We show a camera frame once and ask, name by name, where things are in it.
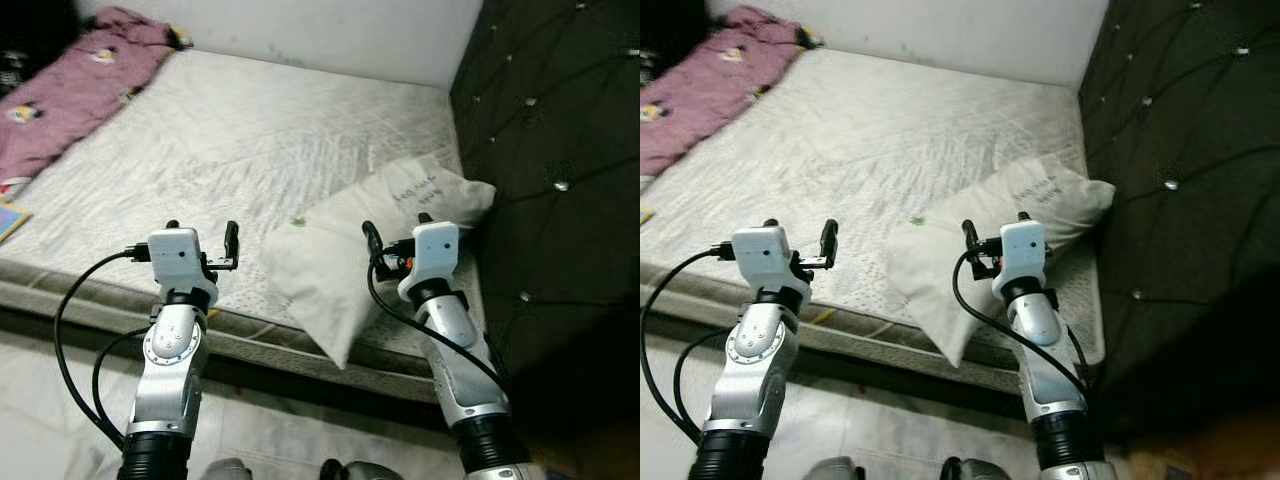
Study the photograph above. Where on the white pillow green print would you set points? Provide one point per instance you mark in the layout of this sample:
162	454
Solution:
330	260
930	260

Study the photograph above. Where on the blue yellow picture book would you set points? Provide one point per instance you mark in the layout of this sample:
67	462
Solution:
12	220
645	215

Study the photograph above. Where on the pink cartoon print blanket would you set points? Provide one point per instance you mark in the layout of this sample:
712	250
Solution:
80	90
710	85

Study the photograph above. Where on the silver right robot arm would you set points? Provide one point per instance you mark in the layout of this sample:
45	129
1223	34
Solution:
1050	360
465	370

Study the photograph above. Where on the white quilted mattress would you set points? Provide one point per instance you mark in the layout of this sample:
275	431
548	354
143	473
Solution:
250	140
870	140

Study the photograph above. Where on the dark bed base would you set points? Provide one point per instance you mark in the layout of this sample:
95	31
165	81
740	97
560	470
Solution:
300	378
900	385

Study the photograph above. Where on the black tufted headboard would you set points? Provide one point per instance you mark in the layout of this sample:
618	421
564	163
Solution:
550	120
1180	120

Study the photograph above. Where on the black bag white print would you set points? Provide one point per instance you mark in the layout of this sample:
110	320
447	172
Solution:
10	72
648	68

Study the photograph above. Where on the grey robot left leg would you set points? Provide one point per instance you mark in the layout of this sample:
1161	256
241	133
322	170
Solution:
830	470
225	470

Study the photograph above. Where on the grey robot leg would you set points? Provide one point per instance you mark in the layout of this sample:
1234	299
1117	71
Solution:
830	470
985	470
365	470
225	470

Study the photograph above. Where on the grey robot right leg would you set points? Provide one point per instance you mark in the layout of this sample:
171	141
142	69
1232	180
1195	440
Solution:
365	470
985	470

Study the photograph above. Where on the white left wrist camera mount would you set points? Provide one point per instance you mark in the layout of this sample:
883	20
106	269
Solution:
180	260
765	258

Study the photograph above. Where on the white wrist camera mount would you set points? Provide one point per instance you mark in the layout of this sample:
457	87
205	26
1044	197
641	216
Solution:
765	258
435	255
1022	252
180	260

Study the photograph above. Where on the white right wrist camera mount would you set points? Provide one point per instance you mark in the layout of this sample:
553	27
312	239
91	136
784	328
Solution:
435	255
1022	252

